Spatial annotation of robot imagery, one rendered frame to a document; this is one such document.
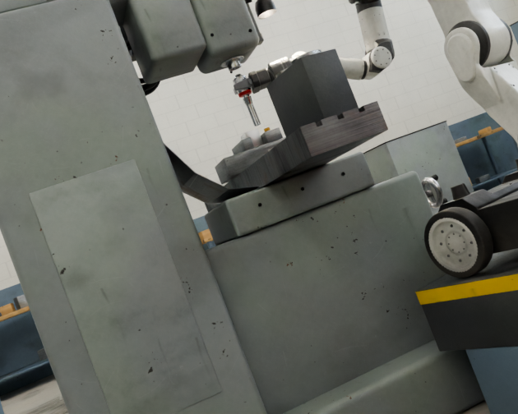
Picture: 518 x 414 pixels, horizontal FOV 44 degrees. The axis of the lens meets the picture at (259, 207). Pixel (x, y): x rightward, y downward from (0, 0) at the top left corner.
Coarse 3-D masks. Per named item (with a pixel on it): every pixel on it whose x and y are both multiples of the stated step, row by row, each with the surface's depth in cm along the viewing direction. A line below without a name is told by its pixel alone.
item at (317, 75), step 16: (304, 64) 171; (320, 64) 173; (336, 64) 175; (288, 80) 179; (304, 80) 172; (320, 80) 172; (336, 80) 174; (272, 96) 189; (288, 96) 182; (304, 96) 175; (320, 96) 171; (336, 96) 173; (352, 96) 175; (288, 112) 184; (304, 112) 177; (320, 112) 171; (336, 112) 172; (288, 128) 187
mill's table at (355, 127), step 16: (352, 112) 164; (368, 112) 165; (304, 128) 160; (320, 128) 161; (336, 128) 162; (352, 128) 163; (368, 128) 165; (384, 128) 166; (288, 144) 170; (304, 144) 160; (320, 144) 160; (336, 144) 162; (352, 144) 168; (272, 160) 185; (288, 160) 174; (304, 160) 164; (320, 160) 183; (240, 176) 217; (256, 176) 203; (272, 176) 189; (288, 176) 196; (208, 208) 274
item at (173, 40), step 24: (144, 0) 202; (168, 0) 204; (144, 24) 201; (168, 24) 203; (192, 24) 205; (144, 48) 205; (168, 48) 202; (192, 48) 205; (144, 72) 217; (168, 72) 217
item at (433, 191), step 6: (426, 180) 233; (432, 180) 230; (426, 186) 236; (432, 186) 232; (438, 186) 229; (426, 192) 233; (432, 192) 233; (438, 192) 229; (432, 198) 234; (438, 198) 230; (444, 198) 235; (432, 204) 235; (438, 204) 231
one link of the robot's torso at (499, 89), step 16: (464, 32) 182; (448, 48) 186; (464, 48) 182; (464, 64) 184; (496, 64) 196; (512, 64) 190; (464, 80) 185; (480, 80) 182; (496, 80) 183; (512, 80) 182; (480, 96) 186; (496, 96) 183; (512, 96) 180; (496, 112) 185; (512, 112) 182; (512, 128) 183
